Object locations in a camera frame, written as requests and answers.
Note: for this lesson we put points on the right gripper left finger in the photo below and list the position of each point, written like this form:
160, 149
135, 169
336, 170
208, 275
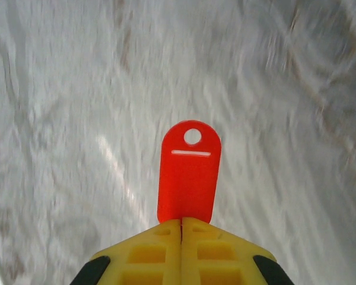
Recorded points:
148, 255

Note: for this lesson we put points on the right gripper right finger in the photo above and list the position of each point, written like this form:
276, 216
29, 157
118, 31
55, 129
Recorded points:
219, 255

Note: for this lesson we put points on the red key tag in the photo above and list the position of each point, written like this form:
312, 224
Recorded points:
190, 184

